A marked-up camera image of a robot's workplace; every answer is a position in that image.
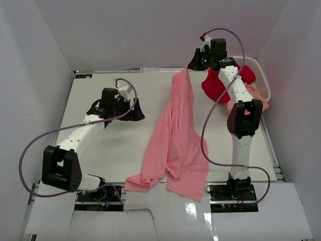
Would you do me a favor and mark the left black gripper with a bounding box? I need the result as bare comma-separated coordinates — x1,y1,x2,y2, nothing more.
111,98,144,122

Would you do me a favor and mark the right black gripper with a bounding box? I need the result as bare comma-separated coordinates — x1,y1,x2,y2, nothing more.
188,49,215,72

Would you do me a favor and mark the pink t shirt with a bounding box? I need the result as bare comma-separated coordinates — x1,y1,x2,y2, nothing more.
125,68,209,202

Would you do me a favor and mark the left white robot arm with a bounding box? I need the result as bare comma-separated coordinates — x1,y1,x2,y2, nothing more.
42,84,145,200

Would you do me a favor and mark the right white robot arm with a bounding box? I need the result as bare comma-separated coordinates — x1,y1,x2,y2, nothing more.
188,35,263,200

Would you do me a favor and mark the red t shirt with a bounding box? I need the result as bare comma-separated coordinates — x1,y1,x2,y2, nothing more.
201,66,260,101

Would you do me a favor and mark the peach t shirt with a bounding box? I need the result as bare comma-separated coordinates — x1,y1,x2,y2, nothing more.
225,84,269,116

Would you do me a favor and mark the white plastic basket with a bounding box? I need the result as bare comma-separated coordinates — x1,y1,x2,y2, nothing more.
244,57,271,101

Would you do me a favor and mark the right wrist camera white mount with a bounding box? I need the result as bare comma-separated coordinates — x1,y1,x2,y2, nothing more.
200,32,212,52

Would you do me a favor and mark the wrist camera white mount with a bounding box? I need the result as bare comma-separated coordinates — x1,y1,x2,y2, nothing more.
200,32,212,52
113,78,133,101

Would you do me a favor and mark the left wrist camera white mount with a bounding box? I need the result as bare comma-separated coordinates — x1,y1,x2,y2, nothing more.
113,78,133,101

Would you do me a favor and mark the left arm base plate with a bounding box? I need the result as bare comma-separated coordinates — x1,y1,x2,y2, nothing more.
74,183,126,212

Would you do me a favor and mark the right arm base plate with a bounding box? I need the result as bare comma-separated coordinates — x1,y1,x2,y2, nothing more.
205,184,259,213

